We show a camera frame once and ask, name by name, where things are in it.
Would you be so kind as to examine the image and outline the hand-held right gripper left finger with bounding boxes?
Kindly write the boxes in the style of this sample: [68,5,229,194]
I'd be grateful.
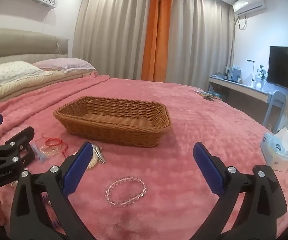
[9,141,94,240]

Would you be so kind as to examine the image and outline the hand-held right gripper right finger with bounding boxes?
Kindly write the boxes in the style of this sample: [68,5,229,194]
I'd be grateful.
[193,142,288,240]

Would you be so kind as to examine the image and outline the white spiral hair tie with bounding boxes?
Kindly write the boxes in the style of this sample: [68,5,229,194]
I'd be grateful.
[85,150,101,171]

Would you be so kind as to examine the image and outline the silver hair clip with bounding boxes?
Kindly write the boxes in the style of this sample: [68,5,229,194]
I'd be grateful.
[91,144,106,164]

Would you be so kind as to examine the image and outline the clear bead bracelet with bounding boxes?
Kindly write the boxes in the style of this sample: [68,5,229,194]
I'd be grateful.
[105,177,146,207]

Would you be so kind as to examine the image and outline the brown wicker basket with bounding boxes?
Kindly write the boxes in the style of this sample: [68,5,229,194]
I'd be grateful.
[53,96,172,147]

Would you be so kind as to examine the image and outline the beige folded quilt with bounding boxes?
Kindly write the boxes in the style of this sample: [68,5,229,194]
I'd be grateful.
[0,70,98,110]

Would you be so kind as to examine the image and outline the white floral pillow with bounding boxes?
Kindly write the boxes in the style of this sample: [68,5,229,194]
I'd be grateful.
[0,61,47,90]

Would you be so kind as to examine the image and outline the pink fleece blanket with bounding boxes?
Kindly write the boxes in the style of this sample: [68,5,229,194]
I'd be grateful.
[0,74,288,240]

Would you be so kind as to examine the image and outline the white tissue pack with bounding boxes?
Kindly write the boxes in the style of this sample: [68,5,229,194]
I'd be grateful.
[260,127,288,172]

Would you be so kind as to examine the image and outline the colourful booklets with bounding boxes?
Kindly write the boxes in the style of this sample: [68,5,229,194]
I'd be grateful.
[194,89,221,102]

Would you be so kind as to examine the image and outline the beige padded headboard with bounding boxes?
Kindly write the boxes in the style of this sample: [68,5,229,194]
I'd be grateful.
[0,28,69,69]

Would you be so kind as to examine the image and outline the light purple pillow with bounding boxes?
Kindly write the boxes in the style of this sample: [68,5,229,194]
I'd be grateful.
[32,57,97,73]

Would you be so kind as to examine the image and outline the white desk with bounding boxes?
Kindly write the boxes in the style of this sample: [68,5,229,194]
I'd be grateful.
[208,75,272,105]

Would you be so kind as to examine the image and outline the light blue plastic chair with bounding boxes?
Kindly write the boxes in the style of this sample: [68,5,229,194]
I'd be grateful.
[262,90,287,134]

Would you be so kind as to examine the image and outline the books on desk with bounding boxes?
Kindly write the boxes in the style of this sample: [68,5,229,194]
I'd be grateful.
[225,65,242,82]

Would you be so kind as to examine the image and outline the white vase with plant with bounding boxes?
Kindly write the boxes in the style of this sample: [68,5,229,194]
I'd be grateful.
[255,64,268,90]

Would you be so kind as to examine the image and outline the white desk lamp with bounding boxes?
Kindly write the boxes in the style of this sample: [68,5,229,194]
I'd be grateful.
[247,59,257,83]

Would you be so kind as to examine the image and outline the beige curtain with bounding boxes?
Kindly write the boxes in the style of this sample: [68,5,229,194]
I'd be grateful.
[168,0,235,90]
[71,0,151,79]

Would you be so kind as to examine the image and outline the black flat television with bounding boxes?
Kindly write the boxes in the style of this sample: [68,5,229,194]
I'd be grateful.
[267,46,288,95]

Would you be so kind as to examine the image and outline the orange curtain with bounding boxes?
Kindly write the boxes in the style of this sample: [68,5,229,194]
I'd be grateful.
[141,0,173,82]

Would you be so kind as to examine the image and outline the white air conditioner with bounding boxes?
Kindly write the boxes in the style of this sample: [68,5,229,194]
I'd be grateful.
[233,0,267,18]

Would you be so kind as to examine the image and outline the pale pink bead bracelet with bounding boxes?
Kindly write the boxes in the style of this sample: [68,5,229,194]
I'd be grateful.
[39,144,59,157]

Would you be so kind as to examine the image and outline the red string bracelet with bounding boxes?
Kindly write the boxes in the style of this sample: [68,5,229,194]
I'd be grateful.
[41,133,69,158]

